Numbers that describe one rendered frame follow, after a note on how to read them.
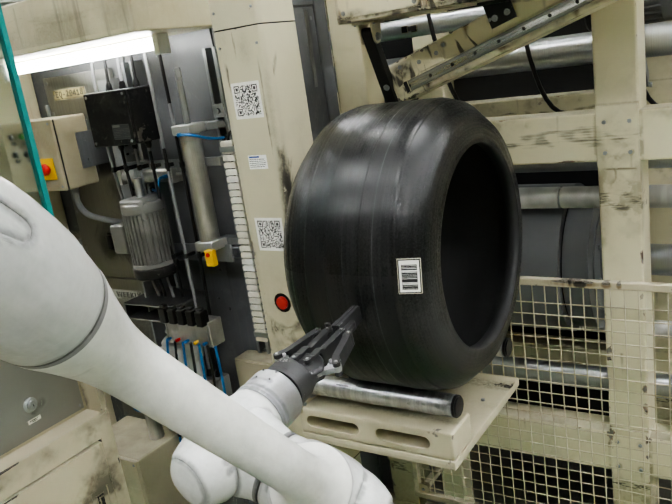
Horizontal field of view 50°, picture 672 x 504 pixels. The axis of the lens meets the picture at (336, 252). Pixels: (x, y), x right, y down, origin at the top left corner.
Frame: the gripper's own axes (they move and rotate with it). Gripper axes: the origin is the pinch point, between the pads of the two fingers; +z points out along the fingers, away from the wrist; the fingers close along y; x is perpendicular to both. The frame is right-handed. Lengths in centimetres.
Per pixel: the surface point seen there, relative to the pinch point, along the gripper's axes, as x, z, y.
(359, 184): -20.4, 12.2, -0.3
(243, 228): -5.7, 25.7, 41.5
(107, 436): 28, -12, 63
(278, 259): 0.8, 23.8, 32.2
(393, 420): 29.1, 11.0, 2.9
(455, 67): -28, 68, 3
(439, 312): 2.8, 10.4, -12.1
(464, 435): 32.8, 14.5, -10.3
